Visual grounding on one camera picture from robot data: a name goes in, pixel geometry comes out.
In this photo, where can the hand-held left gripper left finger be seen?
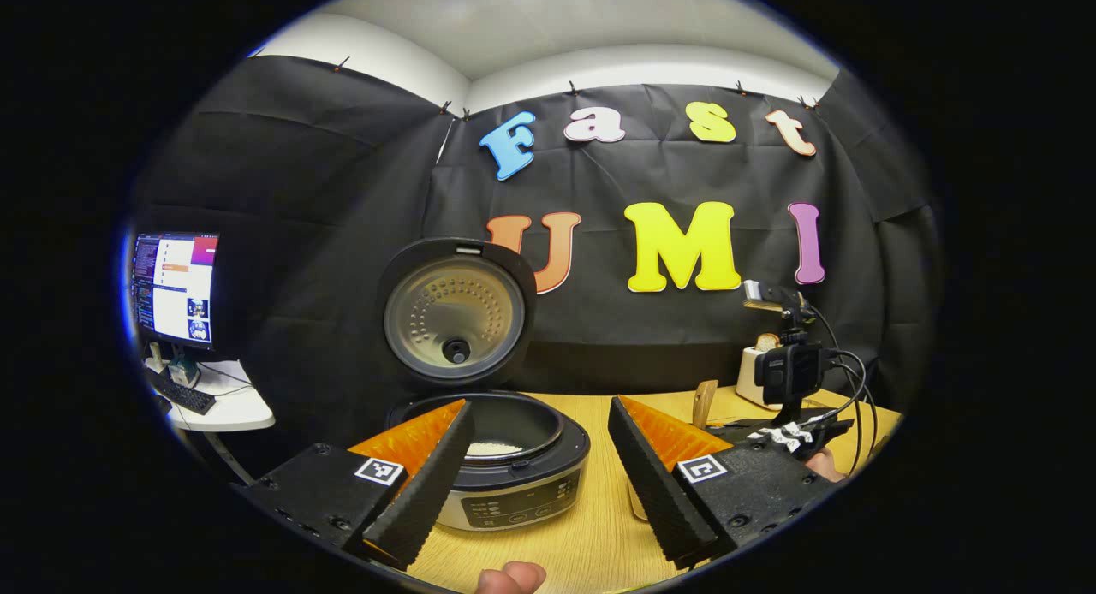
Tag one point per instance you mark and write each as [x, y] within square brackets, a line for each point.
[428, 491]

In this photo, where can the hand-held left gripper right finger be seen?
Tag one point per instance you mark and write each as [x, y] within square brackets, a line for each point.
[655, 491]

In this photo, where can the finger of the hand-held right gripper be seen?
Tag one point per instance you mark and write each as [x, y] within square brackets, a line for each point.
[743, 427]

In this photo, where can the wooden spoon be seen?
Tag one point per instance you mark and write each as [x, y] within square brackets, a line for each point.
[705, 401]

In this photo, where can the white rice pile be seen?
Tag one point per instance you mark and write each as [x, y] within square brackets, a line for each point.
[494, 448]

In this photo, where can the dark grey rice cooker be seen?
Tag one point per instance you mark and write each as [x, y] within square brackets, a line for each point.
[458, 320]

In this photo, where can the toast bread slice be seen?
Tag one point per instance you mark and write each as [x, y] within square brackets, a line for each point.
[768, 341]

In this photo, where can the white toaster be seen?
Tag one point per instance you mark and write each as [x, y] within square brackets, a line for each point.
[747, 376]

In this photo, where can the white side table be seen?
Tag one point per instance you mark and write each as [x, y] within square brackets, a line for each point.
[231, 410]

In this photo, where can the black keyboard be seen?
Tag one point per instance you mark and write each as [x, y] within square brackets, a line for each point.
[181, 393]

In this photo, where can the small teal box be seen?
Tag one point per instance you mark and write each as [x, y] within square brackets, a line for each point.
[183, 371]

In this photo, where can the computer monitor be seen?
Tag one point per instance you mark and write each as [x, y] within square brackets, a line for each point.
[180, 290]

